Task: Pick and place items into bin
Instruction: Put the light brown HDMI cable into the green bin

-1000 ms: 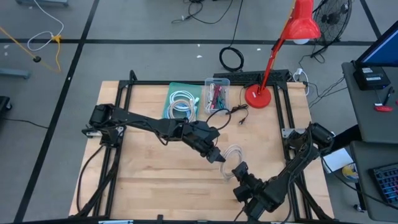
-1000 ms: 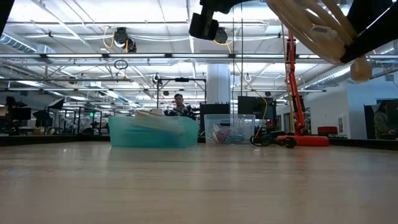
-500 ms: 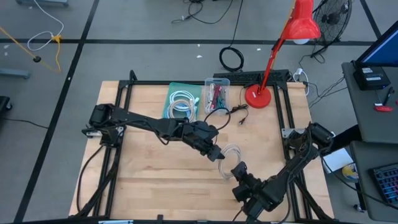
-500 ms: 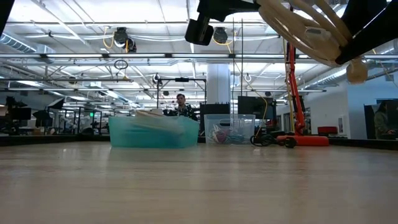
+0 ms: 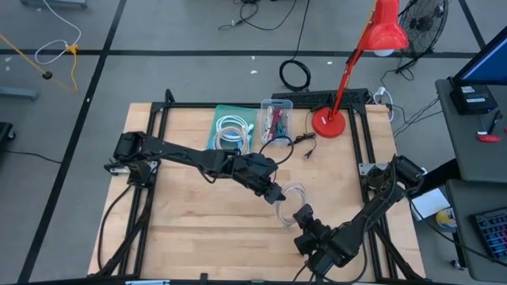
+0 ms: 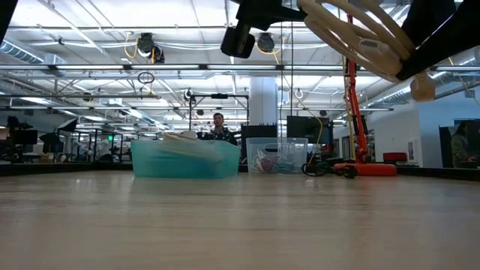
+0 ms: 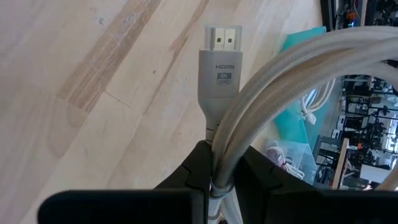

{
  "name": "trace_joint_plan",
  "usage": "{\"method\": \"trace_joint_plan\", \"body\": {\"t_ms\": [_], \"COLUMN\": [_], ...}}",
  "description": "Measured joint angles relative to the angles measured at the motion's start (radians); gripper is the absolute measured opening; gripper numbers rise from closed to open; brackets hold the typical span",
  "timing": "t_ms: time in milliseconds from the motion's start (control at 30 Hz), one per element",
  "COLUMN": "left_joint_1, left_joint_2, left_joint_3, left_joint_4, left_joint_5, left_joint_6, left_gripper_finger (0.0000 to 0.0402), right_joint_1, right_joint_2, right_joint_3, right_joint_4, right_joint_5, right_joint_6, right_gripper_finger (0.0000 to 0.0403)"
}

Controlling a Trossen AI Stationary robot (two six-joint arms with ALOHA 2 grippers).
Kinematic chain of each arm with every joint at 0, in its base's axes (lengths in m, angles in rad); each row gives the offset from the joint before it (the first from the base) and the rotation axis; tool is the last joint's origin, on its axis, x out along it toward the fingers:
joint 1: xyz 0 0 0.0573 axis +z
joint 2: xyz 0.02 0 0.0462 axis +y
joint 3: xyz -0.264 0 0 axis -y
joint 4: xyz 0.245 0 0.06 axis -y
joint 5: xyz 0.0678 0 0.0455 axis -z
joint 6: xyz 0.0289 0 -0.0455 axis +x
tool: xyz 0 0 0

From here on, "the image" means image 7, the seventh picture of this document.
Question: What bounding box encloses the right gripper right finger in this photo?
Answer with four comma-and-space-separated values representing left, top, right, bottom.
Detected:
233, 145, 398, 224

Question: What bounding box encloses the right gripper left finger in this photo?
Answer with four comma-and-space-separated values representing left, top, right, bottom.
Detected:
37, 139, 213, 224

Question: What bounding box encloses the small white cable bundle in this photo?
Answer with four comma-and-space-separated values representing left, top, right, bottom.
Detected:
279, 161, 305, 181

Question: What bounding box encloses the magenta braided cable bundle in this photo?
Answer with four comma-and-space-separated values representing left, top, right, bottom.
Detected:
269, 147, 289, 170

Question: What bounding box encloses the beige braided HDMI cable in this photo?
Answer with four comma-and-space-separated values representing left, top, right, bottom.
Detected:
197, 24, 398, 224

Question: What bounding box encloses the clear plastic bin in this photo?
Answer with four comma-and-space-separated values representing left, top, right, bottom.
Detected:
260, 138, 318, 187

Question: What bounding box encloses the teal translucent plastic bin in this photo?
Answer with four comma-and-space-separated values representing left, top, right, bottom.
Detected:
272, 26, 338, 147

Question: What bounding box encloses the white background box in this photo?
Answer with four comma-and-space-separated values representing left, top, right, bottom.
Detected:
359, 163, 392, 184

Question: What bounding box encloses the wooden post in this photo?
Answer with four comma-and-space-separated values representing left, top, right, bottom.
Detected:
331, 138, 351, 190

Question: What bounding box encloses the black aluminium table frame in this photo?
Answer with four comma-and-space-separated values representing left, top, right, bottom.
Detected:
320, 0, 335, 32

